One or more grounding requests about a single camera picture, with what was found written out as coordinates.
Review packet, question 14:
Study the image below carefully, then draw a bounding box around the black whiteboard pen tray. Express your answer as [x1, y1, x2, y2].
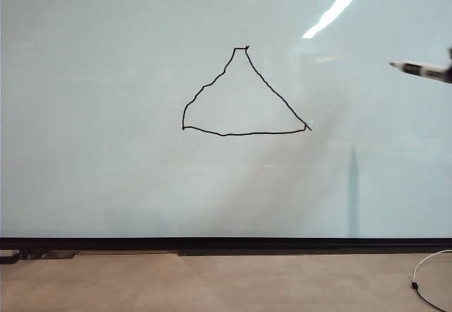
[178, 248, 452, 257]

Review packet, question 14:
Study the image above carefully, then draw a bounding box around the white whiteboard marker pen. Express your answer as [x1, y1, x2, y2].
[388, 59, 452, 85]

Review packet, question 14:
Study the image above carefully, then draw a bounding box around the thin white cable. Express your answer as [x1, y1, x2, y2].
[410, 249, 452, 310]

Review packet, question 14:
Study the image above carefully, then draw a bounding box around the black marker line drawing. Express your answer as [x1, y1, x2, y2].
[181, 44, 314, 138]

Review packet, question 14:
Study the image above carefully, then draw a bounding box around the black whiteboard stand foot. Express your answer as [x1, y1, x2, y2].
[0, 250, 81, 265]

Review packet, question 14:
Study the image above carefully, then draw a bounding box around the large whiteboard with black frame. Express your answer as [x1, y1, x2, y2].
[0, 0, 452, 251]

